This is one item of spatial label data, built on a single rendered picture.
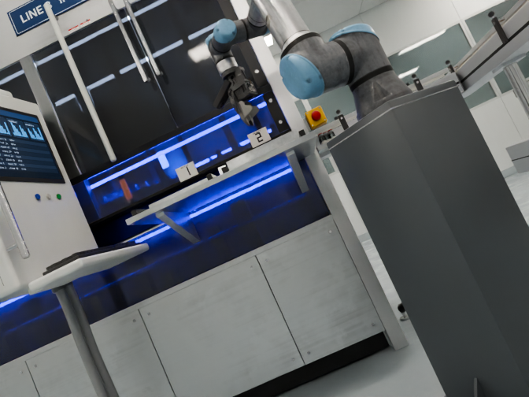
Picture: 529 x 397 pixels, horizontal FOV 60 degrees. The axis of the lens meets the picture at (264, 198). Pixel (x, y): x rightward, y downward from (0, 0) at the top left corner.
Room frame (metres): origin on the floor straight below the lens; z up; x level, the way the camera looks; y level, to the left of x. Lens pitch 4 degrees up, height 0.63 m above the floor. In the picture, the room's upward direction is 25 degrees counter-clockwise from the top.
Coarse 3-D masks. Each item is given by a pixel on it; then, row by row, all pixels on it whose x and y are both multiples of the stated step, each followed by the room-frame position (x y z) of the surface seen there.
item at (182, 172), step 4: (188, 164) 1.91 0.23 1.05; (192, 164) 1.91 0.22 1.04; (180, 168) 1.91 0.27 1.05; (184, 168) 1.91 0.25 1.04; (188, 168) 1.91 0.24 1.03; (192, 168) 1.91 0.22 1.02; (176, 172) 1.91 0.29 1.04; (180, 172) 1.91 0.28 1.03; (184, 172) 1.91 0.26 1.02; (192, 172) 1.91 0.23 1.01; (196, 172) 1.91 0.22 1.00; (180, 176) 1.91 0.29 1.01; (184, 176) 1.91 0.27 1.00; (188, 176) 1.91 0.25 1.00; (180, 180) 1.91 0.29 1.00
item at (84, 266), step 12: (108, 252) 1.50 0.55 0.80; (120, 252) 1.57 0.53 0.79; (132, 252) 1.65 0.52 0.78; (72, 264) 1.35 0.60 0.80; (84, 264) 1.36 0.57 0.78; (96, 264) 1.44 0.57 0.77; (108, 264) 1.61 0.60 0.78; (48, 276) 1.37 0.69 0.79; (60, 276) 1.36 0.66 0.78; (72, 276) 1.49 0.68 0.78; (36, 288) 1.38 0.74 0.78; (48, 288) 1.54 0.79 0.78
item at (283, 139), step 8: (280, 136) 1.51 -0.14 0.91; (288, 136) 1.51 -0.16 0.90; (296, 136) 1.51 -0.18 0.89; (264, 144) 1.51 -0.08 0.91; (272, 144) 1.51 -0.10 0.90; (280, 144) 1.51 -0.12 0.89; (248, 152) 1.52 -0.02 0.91; (256, 152) 1.52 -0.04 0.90; (264, 152) 1.51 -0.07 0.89; (232, 160) 1.52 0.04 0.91; (240, 160) 1.52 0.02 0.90; (248, 160) 1.52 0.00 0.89; (232, 168) 1.52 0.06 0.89
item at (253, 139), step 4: (264, 128) 1.89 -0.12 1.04; (256, 132) 1.89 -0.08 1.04; (260, 132) 1.89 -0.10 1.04; (264, 132) 1.89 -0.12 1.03; (248, 136) 1.89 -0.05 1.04; (252, 136) 1.89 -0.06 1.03; (256, 136) 1.89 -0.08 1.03; (264, 136) 1.89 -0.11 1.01; (268, 136) 1.89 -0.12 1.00; (252, 140) 1.89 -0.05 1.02; (256, 140) 1.89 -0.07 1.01; (264, 140) 1.89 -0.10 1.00; (252, 144) 1.89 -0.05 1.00; (256, 144) 1.89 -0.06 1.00; (260, 144) 1.89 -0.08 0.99
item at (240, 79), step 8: (224, 72) 1.63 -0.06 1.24; (232, 72) 1.65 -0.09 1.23; (240, 72) 1.63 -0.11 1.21; (232, 80) 1.65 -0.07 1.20; (240, 80) 1.63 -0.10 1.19; (248, 80) 1.65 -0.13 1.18; (232, 88) 1.63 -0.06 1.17; (240, 88) 1.63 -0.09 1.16; (248, 88) 1.62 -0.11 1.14; (232, 96) 1.64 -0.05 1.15; (240, 96) 1.64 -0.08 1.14; (248, 96) 1.66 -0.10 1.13
